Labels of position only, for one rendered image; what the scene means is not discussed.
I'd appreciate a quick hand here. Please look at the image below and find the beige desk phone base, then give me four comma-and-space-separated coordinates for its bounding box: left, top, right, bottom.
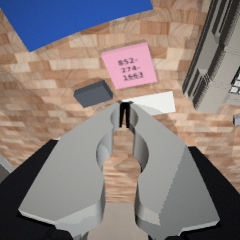
182, 0, 240, 106

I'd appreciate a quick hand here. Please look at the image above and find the white paper sheet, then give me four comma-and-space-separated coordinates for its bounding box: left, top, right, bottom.
122, 91, 176, 116

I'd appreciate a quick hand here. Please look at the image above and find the pink sticky note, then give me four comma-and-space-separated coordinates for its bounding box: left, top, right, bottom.
101, 42, 157, 89

